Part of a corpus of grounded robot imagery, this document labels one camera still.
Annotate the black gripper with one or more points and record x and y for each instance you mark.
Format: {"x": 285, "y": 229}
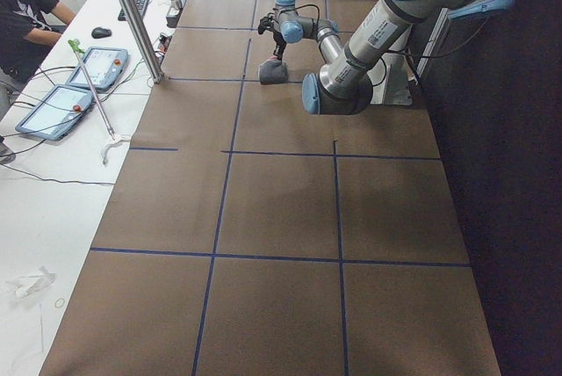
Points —
{"x": 277, "y": 38}

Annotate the pink towel with white edge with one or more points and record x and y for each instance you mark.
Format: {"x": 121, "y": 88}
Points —
{"x": 273, "y": 71}

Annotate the rubber band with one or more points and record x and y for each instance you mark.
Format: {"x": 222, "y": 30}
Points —
{"x": 59, "y": 303}

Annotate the metal grabber stick green tip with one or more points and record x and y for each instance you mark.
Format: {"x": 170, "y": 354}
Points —
{"x": 114, "y": 138}

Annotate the teach pendant tablet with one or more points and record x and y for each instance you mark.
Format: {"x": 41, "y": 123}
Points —
{"x": 56, "y": 113}
{"x": 104, "y": 65}

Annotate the seated person in black shirt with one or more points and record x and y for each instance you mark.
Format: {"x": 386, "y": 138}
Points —
{"x": 26, "y": 37}

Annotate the aluminium frame post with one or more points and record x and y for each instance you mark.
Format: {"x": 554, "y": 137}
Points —
{"x": 140, "y": 34}

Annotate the black computer mouse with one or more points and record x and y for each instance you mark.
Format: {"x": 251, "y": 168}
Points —
{"x": 100, "y": 33}

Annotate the small metal cup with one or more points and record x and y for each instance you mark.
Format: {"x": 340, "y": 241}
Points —
{"x": 176, "y": 4}

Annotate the crumpled white tissue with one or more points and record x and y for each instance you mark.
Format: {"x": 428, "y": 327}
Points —
{"x": 23, "y": 287}

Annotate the far teach pendant tablet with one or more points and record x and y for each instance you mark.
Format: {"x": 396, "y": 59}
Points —
{"x": 104, "y": 65}

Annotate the near teach pendant tablet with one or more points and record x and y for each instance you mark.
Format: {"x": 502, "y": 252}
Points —
{"x": 56, "y": 113}

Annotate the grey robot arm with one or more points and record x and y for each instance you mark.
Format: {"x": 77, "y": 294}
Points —
{"x": 342, "y": 86}

